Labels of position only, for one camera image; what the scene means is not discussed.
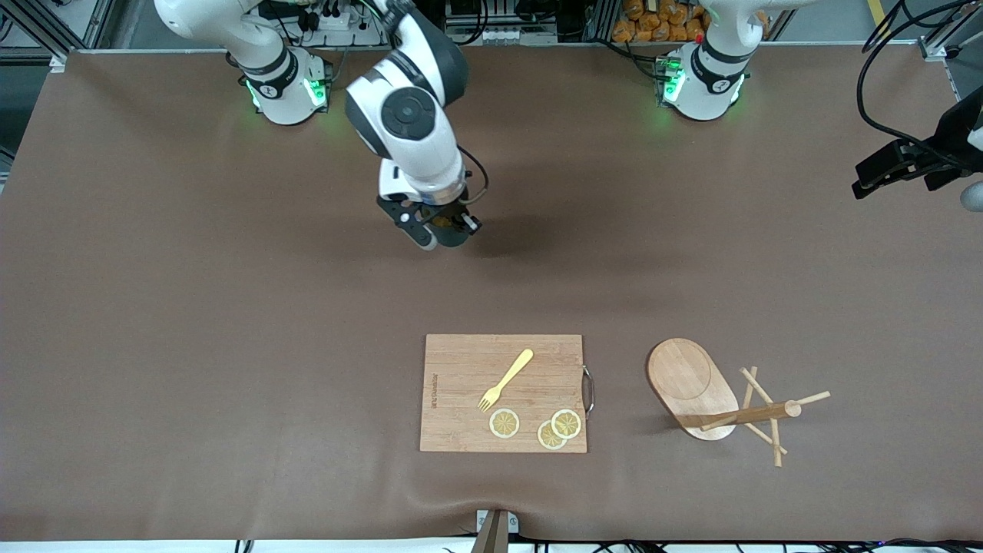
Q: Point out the lemon slice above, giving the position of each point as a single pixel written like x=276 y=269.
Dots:
x=504 y=423
x=547 y=439
x=567 y=423

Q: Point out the white terminal block row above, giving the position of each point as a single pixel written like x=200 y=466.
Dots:
x=514 y=35

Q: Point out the bamboo cutting board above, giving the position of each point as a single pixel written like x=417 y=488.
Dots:
x=461 y=399

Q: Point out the gray camera mount post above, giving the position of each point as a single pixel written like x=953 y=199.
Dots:
x=494 y=534

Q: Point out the brown table mat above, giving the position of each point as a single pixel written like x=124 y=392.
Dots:
x=230 y=422

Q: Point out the teal cup yellow inside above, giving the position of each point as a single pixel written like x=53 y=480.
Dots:
x=453 y=236

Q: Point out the white power strip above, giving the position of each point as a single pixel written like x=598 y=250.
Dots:
x=338 y=27

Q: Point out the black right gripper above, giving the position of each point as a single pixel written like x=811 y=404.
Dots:
x=448 y=214

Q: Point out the yellow plastic fork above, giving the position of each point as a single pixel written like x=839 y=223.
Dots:
x=507 y=378

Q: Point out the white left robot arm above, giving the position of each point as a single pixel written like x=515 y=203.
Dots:
x=703 y=84

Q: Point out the wooden mug tree rack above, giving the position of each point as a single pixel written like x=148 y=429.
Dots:
x=683 y=376

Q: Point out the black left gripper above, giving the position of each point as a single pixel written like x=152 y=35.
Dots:
x=946 y=147

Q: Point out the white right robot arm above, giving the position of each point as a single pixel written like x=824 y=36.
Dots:
x=407 y=115

